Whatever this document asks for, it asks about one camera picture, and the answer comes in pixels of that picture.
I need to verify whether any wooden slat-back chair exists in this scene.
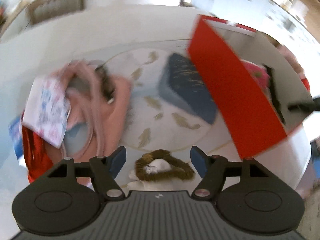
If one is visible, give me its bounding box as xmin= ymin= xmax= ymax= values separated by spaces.
xmin=25 ymin=0 xmax=86 ymax=26

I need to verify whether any red cardboard box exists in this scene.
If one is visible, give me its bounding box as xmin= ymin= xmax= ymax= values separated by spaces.
xmin=186 ymin=15 xmax=316 ymax=159

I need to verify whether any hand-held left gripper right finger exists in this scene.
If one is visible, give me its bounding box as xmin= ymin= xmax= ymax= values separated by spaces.
xmin=190 ymin=145 xmax=273 ymax=201

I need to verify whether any black oblong object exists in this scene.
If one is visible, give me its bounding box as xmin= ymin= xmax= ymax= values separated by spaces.
xmin=262 ymin=64 xmax=287 ymax=127

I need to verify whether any blue picture card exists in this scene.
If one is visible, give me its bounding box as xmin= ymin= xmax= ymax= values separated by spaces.
xmin=9 ymin=116 xmax=26 ymax=159

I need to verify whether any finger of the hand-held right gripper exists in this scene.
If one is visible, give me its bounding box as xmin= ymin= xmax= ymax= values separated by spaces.
xmin=287 ymin=100 xmax=320 ymax=112

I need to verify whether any pink strawberry plush toy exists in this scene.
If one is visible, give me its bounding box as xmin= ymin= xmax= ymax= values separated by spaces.
xmin=241 ymin=60 xmax=272 ymax=91

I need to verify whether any white patterned paper packet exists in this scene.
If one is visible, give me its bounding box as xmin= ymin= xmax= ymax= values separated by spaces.
xmin=22 ymin=76 xmax=71 ymax=149

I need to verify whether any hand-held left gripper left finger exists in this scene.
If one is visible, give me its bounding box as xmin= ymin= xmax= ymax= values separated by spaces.
xmin=46 ymin=146 xmax=127 ymax=201

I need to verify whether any red shiny packet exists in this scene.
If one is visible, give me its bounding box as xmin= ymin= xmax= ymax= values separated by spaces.
xmin=22 ymin=126 xmax=54 ymax=184

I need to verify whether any black cable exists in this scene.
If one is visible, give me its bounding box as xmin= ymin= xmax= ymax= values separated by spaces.
xmin=95 ymin=64 xmax=117 ymax=104

